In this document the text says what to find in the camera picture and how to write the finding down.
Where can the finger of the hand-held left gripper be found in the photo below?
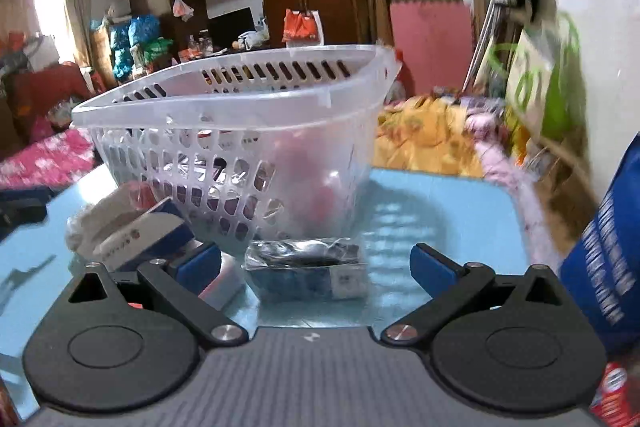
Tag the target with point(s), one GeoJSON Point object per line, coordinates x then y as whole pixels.
{"type": "Point", "coordinates": [20, 214]}
{"type": "Point", "coordinates": [25, 195]}

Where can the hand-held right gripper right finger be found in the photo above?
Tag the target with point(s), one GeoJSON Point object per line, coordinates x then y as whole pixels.
{"type": "Point", "coordinates": [432, 270]}

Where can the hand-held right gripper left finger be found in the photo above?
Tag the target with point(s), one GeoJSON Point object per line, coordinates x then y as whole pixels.
{"type": "Point", "coordinates": [202, 265]}

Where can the clear bag with black item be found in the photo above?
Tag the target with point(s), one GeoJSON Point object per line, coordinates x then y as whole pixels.
{"type": "Point", "coordinates": [300, 277]}

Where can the clear plastic basket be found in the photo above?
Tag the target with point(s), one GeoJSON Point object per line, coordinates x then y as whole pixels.
{"type": "Point", "coordinates": [300, 117]}

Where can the red white box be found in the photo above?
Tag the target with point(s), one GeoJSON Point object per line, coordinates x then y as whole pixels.
{"type": "Point", "coordinates": [222, 279]}

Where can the pink floral blanket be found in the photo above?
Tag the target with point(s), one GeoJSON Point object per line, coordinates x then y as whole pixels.
{"type": "Point", "coordinates": [50, 157]}

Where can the white jar in plastic bag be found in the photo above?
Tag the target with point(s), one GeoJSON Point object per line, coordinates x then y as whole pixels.
{"type": "Point", "coordinates": [85, 222]}

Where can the white blue label box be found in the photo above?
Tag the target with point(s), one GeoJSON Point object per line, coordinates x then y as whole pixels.
{"type": "Point", "coordinates": [135, 232]}

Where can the white red label packet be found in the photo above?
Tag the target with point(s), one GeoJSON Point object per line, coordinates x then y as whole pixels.
{"type": "Point", "coordinates": [135, 194]}

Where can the red cloth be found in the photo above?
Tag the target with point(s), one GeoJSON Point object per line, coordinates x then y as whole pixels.
{"type": "Point", "coordinates": [50, 92]}

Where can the pink fleece blanket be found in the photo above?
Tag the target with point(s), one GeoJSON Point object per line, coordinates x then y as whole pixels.
{"type": "Point", "coordinates": [515, 192]}

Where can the red wrapped box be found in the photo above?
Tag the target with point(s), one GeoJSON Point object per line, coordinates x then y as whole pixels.
{"type": "Point", "coordinates": [322, 197]}

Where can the yellow blanket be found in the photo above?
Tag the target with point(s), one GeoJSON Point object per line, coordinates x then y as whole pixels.
{"type": "Point", "coordinates": [425, 132]}

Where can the blue tote bag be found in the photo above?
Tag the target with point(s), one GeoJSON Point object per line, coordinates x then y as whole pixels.
{"type": "Point", "coordinates": [605, 267]}

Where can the beige curtain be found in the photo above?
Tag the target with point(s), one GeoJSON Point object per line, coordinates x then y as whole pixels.
{"type": "Point", "coordinates": [77, 12]}

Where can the pink foam mat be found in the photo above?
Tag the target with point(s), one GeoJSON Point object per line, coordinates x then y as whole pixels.
{"type": "Point", "coordinates": [432, 42]}

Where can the black television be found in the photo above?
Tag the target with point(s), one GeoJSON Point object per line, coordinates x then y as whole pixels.
{"type": "Point", "coordinates": [230, 27]}

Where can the white hanging plastic bag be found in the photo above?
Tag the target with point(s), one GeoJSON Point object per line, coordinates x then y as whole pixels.
{"type": "Point", "coordinates": [182, 7]}

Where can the metal crutches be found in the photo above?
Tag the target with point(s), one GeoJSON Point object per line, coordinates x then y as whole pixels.
{"type": "Point", "coordinates": [487, 22]}

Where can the orange white hanging bag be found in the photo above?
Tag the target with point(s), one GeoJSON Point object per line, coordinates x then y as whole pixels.
{"type": "Point", "coordinates": [300, 24]}

